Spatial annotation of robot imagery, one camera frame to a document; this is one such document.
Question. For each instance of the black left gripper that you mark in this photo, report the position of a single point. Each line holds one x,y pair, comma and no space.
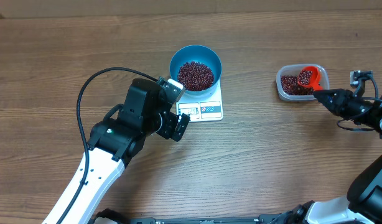
168,131

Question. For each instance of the red adzuki beans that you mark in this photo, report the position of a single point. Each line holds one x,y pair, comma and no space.
291,86

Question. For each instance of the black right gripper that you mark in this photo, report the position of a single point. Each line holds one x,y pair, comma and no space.
340,102

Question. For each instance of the orange measuring scoop blue handle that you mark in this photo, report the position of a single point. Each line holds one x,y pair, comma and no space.
315,79

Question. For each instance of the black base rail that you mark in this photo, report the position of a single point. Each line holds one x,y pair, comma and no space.
109,216

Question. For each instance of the white digital kitchen scale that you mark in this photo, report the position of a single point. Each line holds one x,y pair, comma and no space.
202,106

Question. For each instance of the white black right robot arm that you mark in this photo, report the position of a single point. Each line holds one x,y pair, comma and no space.
363,201

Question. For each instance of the clear plastic food container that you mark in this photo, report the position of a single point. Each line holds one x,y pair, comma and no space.
294,70

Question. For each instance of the blue plastic bowl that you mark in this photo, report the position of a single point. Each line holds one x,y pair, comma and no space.
197,53

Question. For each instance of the red beans in bowl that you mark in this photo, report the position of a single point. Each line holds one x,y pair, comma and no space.
195,76

